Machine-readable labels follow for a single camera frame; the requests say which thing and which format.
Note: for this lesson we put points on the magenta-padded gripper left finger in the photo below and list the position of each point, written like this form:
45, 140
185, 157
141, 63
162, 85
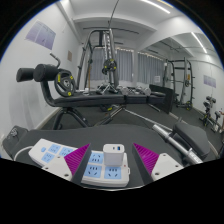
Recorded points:
76, 158

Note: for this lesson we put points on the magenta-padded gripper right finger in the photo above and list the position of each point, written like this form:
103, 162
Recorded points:
148, 158

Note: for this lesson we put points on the white charger block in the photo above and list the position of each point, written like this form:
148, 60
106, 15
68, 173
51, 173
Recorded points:
113, 156

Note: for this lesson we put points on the white power strip blue sockets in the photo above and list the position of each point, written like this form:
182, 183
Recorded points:
48, 153

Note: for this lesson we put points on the silver barbell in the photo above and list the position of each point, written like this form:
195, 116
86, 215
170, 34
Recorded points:
173, 141

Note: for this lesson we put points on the black padded bench seat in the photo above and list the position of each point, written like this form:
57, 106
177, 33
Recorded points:
191, 136

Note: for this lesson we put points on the black upright panel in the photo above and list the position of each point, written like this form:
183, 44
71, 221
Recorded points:
163, 100

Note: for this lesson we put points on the black weight bench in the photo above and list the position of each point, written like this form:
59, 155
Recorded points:
93, 99

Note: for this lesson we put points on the black box with knob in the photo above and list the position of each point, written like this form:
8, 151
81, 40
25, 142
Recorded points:
13, 140

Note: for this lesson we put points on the black weight plate yellow marks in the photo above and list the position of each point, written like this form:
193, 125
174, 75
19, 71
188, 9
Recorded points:
59, 87

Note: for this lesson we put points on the black exercise bike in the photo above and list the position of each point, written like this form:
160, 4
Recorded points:
207, 106

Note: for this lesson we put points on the white paper sign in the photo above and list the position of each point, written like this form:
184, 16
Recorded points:
157, 79

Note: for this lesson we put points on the black squat rack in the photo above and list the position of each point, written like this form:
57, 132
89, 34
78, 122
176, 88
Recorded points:
184, 83

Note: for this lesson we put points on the grey window curtains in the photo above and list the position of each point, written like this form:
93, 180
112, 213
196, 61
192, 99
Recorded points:
125, 65

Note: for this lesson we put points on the black weight plate on rack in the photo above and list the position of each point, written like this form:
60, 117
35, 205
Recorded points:
106, 65

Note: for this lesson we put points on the long ceiling light strip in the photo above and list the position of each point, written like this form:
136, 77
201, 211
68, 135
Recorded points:
199, 42
155, 6

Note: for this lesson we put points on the small purple wall poster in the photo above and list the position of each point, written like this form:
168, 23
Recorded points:
210, 81

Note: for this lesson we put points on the small brown wall board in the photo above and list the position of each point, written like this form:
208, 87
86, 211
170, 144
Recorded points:
70, 56

